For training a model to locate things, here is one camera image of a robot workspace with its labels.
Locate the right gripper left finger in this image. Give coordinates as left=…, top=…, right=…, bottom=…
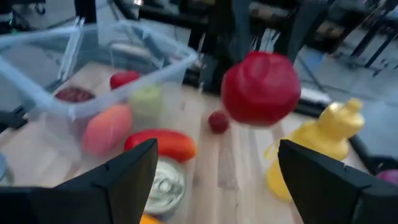
left=0, top=138, right=160, bottom=224

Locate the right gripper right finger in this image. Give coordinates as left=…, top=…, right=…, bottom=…
left=277, top=139, right=398, bottom=224

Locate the purple plastic bottle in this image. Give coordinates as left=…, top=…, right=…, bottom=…
left=376, top=169, right=398, bottom=185

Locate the yellow plastic bottle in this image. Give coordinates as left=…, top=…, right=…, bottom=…
left=264, top=98, right=365, bottom=202

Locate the orange toy pepper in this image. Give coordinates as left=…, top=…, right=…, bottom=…
left=81, top=104, right=133, bottom=156

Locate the red toy pepper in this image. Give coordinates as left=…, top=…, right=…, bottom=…
left=124, top=129, right=198, bottom=163

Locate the clear plastic container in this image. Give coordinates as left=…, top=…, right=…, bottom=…
left=0, top=20, right=200, bottom=175

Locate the dark red toy fruit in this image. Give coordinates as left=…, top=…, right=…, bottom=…
left=55, top=86, right=96, bottom=103

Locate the green toy apple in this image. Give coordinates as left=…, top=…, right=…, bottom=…
left=129, top=86, right=164, bottom=118

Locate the red toy apple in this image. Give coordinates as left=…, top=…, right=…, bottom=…
left=220, top=51, right=302, bottom=128
left=109, top=70, right=141, bottom=90

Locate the small red toy cherry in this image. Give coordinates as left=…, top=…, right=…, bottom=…
left=208, top=111, right=230, bottom=134

